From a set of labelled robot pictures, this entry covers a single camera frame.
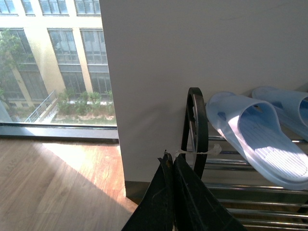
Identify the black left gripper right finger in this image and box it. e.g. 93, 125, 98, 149
173, 155, 247, 231

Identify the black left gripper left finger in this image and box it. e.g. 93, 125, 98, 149
122, 152, 174, 231

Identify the light blue slipper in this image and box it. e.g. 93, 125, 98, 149
205, 91, 308, 190
252, 87, 308, 140

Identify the black metal shoe rack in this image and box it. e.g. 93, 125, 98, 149
181, 88, 308, 231

